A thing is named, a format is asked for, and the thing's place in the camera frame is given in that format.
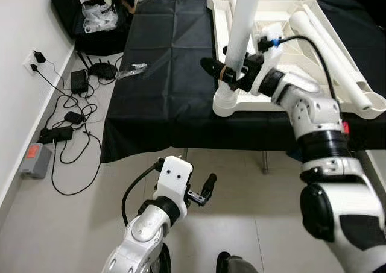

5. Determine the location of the grey box with red label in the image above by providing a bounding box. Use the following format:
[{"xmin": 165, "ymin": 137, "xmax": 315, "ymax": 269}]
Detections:
[{"xmin": 19, "ymin": 143, "xmax": 54, "ymax": 179}]

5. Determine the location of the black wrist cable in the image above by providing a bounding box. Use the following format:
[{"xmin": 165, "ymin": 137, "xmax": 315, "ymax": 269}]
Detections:
[
  {"xmin": 259, "ymin": 35, "xmax": 350, "ymax": 135},
  {"xmin": 122, "ymin": 160, "xmax": 163, "ymax": 225}
]

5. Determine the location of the small black power adapter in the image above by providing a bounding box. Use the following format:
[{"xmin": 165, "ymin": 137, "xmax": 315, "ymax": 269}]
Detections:
[{"xmin": 63, "ymin": 111, "xmax": 85, "ymax": 125}]

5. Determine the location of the white wall socket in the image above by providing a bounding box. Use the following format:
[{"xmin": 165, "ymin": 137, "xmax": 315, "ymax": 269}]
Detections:
[{"xmin": 23, "ymin": 49, "xmax": 44, "ymax": 76}]

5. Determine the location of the clear plastic wrapper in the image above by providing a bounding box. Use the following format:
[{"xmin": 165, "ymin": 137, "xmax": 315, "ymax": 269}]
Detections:
[{"xmin": 116, "ymin": 63, "xmax": 148, "ymax": 81}]

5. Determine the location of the black floor cable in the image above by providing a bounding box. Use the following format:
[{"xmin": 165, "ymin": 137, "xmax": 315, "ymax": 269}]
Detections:
[{"xmin": 51, "ymin": 131, "xmax": 103, "ymax": 196}]

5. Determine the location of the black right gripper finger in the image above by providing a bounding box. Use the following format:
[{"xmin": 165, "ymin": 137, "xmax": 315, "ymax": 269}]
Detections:
[{"xmin": 200, "ymin": 57, "xmax": 241, "ymax": 86}]

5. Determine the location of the white plastic table top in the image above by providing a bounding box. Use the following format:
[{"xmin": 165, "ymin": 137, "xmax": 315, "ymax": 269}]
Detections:
[{"xmin": 206, "ymin": 0, "xmax": 386, "ymax": 120}]

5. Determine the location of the large black power adapter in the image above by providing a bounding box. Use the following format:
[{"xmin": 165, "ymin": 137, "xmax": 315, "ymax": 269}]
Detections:
[{"xmin": 70, "ymin": 69, "xmax": 89, "ymax": 96}]

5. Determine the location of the black tablecloth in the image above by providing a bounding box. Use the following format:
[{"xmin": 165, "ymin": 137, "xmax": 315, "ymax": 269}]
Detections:
[{"xmin": 100, "ymin": 0, "xmax": 386, "ymax": 163}]

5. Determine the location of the metal support table leg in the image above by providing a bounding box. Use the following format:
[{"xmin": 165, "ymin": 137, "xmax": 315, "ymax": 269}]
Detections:
[{"xmin": 261, "ymin": 151, "xmax": 270, "ymax": 175}]

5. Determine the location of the black router with antennas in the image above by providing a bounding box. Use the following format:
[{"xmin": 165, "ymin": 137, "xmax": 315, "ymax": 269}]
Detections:
[{"xmin": 75, "ymin": 51, "xmax": 118, "ymax": 82}]

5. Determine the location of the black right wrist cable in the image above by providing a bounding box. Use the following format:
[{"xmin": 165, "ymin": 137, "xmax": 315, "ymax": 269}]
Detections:
[{"xmin": 259, "ymin": 35, "xmax": 350, "ymax": 135}]

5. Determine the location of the robot right leg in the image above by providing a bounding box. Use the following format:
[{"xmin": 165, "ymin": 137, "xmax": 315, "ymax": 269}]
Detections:
[{"xmin": 216, "ymin": 251, "xmax": 260, "ymax": 273}]

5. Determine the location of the robot left leg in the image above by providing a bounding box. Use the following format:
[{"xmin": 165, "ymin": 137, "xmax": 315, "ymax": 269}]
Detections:
[{"xmin": 154, "ymin": 243, "xmax": 172, "ymax": 273}]

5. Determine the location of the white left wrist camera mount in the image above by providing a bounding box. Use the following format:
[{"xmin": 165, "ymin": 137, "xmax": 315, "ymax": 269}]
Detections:
[{"xmin": 155, "ymin": 156, "xmax": 194, "ymax": 212}]

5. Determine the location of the robot leg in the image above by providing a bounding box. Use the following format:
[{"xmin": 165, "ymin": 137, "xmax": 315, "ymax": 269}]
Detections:
[
  {"xmin": 154, "ymin": 243, "xmax": 172, "ymax": 273},
  {"xmin": 216, "ymin": 251, "xmax": 260, "ymax": 273}
]

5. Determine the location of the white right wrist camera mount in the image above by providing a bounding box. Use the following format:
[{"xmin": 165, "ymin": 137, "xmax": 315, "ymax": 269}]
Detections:
[{"xmin": 248, "ymin": 22, "xmax": 289, "ymax": 98}]

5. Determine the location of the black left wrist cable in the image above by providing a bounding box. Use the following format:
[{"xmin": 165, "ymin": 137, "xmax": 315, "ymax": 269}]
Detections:
[{"xmin": 122, "ymin": 160, "xmax": 163, "ymax": 225}]

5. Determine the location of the black power strip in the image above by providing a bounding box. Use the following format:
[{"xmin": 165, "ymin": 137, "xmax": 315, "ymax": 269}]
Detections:
[{"xmin": 37, "ymin": 126, "xmax": 74, "ymax": 145}]

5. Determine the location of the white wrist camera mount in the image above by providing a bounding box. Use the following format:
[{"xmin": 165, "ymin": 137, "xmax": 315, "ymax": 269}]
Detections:
[
  {"xmin": 248, "ymin": 22, "xmax": 289, "ymax": 98},
  {"xmin": 155, "ymin": 156, "xmax": 194, "ymax": 212}
]

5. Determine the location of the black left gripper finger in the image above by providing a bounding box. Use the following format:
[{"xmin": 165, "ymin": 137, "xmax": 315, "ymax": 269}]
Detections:
[{"xmin": 201, "ymin": 173, "xmax": 217, "ymax": 202}]

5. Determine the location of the black fabric bag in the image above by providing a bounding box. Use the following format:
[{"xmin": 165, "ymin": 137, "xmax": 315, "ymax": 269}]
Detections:
[{"xmin": 49, "ymin": 0, "xmax": 136, "ymax": 57}]

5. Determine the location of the crumpled clear plastic bag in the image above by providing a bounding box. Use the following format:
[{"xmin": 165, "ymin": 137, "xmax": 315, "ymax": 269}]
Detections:
[{"xmin": 81, "ymin": 1, "xmax": 119, "ymax": 34}]

